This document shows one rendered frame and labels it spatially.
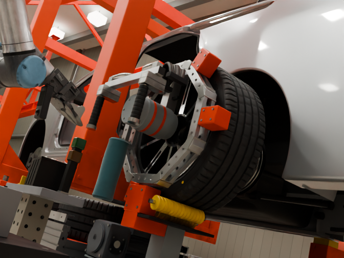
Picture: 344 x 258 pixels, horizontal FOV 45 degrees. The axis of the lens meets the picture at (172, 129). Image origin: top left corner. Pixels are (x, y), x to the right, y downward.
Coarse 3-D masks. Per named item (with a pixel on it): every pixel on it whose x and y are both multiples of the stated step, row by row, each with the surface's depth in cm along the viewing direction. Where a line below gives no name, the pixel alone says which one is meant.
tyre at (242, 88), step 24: (216, 72) 172; (240, 96) 167; (240, 120) 161; (264, 120) 172; (216, 144) 156; (240, 144) 161; (192, 168) 162; (216, 168) 158; (240, 168) 163; (168, 192) 168; (192, 192) 162; (216, 192) 165
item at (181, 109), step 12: (192, 84) 188; (180, 96) 202; (192, 96) 202; (180, 108) 187; (192, 108) 180; (180, 120) 190; (180, 132) 189; (144, 144) 200; (156, 144) 205; (168, 144) 184; (180, 144) 177; (144, 156) 197; (156, 156) 188; (168, 156) 181; (144, 168) 190; (156, 168) 198
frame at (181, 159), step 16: (192, 80) 169; (208, 96) 160; (128, 128) 196; (192, 128) 157; (192, 144) 154; (128, 160) 186; (176, 160) 158; (192, 160) 159; (128, 176) 179; (144, 176) 170; (160, 176) 161; (176, 176) 162
